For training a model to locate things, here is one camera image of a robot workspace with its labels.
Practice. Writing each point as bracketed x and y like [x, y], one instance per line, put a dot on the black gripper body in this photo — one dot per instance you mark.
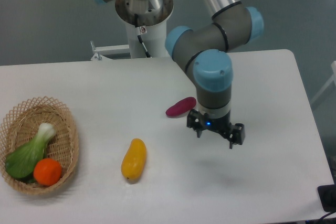
[216, 121]

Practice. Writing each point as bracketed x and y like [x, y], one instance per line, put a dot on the orange toy fruit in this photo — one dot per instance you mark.
[47, 172]

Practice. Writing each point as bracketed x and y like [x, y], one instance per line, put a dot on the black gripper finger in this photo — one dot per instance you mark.
[235, 134]
[194, 121]

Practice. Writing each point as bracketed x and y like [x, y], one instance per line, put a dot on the woven wicker basket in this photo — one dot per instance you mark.
[21, 123]

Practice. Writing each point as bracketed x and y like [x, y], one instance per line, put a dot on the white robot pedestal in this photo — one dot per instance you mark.
[145, 24]

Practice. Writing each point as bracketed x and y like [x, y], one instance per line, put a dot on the black device at edge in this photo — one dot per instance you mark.
[327, 197]

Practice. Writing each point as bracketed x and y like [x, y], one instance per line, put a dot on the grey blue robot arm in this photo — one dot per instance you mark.
[202, 54]

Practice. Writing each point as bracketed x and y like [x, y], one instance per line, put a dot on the green bok choy toy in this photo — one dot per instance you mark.
[21, 163]

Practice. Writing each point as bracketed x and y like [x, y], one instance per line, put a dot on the purple sweet potato toy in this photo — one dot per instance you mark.
[181, 107]

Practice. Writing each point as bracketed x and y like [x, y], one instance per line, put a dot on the yellow mango toy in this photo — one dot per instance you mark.
[134, 160]

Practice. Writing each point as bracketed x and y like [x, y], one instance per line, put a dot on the white frame at right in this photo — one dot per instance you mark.
[327, 88]

